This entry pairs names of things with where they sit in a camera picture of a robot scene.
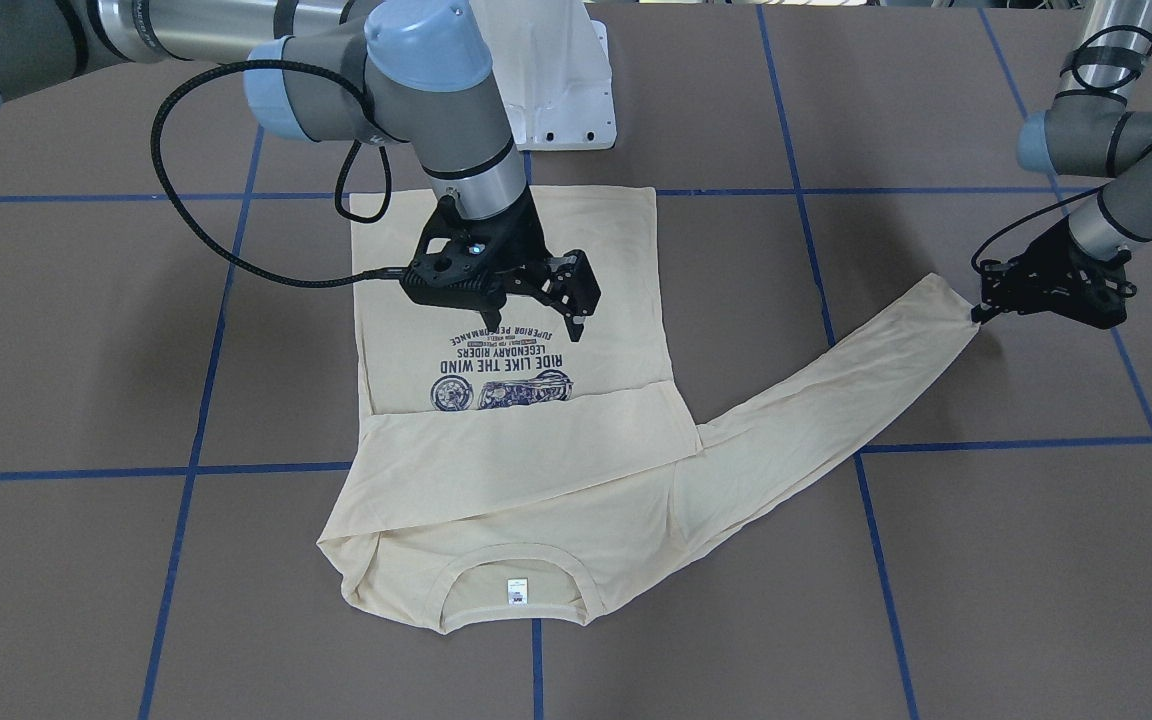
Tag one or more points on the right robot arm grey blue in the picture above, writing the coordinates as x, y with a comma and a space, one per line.
415, 72

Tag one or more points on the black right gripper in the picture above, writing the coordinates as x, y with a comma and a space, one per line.
530, 243

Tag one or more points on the cream long-sleeve printed shirt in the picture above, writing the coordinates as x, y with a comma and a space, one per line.
517, 474

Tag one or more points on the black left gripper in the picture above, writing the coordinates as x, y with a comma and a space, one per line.
1064, 268

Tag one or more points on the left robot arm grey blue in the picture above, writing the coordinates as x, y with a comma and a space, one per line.
1090, 131

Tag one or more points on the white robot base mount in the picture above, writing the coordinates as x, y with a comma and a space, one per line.
552, 66

